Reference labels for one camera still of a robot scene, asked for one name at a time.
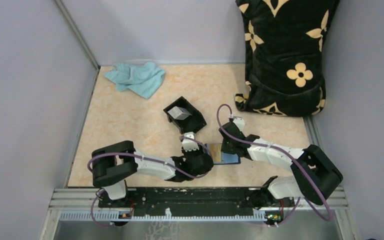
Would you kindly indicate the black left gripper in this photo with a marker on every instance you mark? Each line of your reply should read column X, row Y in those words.
column 201, row 151

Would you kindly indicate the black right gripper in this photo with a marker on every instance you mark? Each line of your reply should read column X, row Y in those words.
column 225, row 148

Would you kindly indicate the blue leather card holder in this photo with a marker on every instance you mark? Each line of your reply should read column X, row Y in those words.
column 227, row 158

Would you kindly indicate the yellow credit card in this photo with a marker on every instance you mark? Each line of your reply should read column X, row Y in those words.
column 215, row 151

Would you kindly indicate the black plastic card box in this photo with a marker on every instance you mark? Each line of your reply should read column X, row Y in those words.
column 193, row 123

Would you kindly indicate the grey credit card stack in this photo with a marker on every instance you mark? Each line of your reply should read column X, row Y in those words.
column 179, row 113

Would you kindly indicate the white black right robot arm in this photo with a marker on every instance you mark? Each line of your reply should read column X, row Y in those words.
column 314, row 176

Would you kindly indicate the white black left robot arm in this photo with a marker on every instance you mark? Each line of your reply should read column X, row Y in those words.
column 111, row 165

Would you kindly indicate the light blue cloth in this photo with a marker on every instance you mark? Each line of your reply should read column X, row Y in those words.
column 143, row 80

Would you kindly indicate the black floral cushion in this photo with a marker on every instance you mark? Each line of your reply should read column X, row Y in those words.
column 283, row 56

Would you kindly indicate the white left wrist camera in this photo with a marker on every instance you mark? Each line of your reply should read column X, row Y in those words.
column 188, row 142

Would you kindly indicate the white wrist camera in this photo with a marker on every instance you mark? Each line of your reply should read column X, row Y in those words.
column 188, row 142
column 239, row 122

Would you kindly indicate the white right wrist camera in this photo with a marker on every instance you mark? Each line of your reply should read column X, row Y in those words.
column 239, row 122

